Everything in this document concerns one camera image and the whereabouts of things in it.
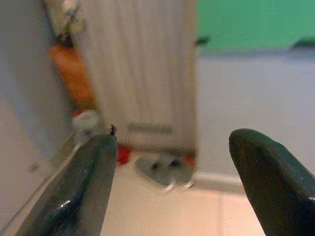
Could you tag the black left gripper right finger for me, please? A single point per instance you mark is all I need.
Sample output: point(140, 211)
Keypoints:
point(275, 182)

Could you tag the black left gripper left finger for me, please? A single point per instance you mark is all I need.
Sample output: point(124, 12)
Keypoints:
point(83, 177)

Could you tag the red cloth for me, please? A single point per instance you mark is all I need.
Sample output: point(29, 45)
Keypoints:
point(123, 154)

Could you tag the white canister with red cap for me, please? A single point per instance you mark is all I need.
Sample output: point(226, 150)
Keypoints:
point(85, 121)

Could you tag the grey slipper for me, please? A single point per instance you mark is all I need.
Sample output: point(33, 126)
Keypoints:
point(180, 172)
point(150, 172)

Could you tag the small red object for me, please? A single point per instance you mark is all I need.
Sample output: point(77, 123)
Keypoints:
point(190, 161)

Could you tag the orange plastic bag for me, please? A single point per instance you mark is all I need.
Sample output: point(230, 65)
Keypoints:
point(73, 76)

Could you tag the grey wood-grain door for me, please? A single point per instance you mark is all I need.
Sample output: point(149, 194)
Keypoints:
point(140, 73)

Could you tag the black tape strip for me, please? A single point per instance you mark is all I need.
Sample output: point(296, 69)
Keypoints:
point(203, 40)

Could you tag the green wall sheet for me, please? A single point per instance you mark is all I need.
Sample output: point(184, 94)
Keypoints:
point(251, 22)

